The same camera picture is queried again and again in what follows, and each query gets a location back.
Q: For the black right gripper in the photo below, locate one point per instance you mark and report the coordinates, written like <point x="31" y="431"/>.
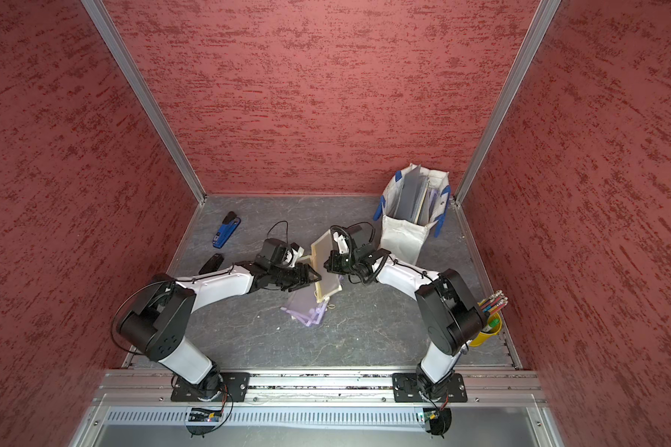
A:
<point x="335" y="266"/>

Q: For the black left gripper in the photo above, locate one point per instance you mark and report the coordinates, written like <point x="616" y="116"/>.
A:
<point x="302" y="277"/>

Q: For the small yellow trimmed pouch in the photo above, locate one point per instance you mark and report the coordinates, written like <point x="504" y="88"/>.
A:
<point x="329" y="284"/>

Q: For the small purple pouch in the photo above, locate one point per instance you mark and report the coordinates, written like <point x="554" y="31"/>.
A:
<point x="303" y="306"/>

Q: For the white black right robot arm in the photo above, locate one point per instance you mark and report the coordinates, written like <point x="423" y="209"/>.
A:
<point x="450" y="313"/>

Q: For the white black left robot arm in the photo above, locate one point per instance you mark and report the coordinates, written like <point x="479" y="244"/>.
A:
<point x="156" y="321"/>

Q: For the small black box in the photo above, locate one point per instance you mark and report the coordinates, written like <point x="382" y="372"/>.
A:
<point x="213" y="265"/>

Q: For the blue black stapler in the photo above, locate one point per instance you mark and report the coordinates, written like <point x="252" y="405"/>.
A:
<point x="227" y="228"/>

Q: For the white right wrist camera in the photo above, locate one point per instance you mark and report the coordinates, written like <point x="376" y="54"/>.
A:
<point x="342" y="240"/>

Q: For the white canvas bag blue handles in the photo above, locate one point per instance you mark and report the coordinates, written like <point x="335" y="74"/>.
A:
<point x="412" y="206"/>

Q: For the aluminium front rail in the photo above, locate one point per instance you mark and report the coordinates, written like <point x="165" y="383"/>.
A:
<point x="339" y="387"/>

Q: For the aluminium left corner post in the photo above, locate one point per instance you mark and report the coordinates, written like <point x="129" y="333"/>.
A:
<point x="106" y="28"/>

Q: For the aluminium corner post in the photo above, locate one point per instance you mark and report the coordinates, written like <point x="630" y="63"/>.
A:
<point x="541" y="21"/>
<point x="106" y="28"/>

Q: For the aluminium right corner post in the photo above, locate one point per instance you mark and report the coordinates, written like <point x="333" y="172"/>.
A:
<point x="541" y="21"/>

